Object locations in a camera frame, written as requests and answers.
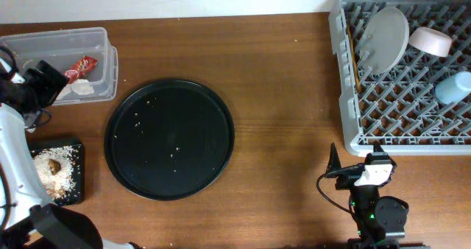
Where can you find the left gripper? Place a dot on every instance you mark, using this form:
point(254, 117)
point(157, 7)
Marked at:
point(51, 88)

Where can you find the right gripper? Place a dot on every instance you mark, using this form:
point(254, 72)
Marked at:
point(334, 162)

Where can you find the white tissue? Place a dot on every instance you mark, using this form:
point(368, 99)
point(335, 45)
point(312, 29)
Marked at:
point(80, 87)

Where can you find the red snack wrapper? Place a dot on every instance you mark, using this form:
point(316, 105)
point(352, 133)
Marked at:
point(80, 68)

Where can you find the wooden chopstick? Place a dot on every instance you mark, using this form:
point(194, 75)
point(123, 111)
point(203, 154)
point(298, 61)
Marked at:
point(349, 36)
point(355, 68)

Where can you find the light blue cup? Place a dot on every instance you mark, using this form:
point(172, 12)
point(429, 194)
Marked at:
point(454, 88)

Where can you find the white plate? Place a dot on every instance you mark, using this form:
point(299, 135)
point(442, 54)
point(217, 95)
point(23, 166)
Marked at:
point(386, 39)

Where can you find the white bowl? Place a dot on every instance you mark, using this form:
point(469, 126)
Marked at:
point(431, 41)

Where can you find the brown food scrap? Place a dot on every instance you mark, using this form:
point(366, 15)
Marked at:
point(55, 166)

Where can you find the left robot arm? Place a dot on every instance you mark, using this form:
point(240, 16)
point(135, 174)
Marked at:
point(30, 218)

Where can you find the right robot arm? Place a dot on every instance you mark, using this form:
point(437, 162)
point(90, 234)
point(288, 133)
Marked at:
point(380, 220)

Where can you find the black waste bin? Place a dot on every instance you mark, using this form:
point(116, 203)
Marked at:
point(77, 194)

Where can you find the grey dishwasher rack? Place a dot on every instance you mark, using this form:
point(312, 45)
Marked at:
point(398, 109)

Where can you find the clear plastic bin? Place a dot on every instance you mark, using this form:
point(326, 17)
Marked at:
point(62, 49)

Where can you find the round black tray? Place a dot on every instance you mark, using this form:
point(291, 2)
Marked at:
point(169, 139)

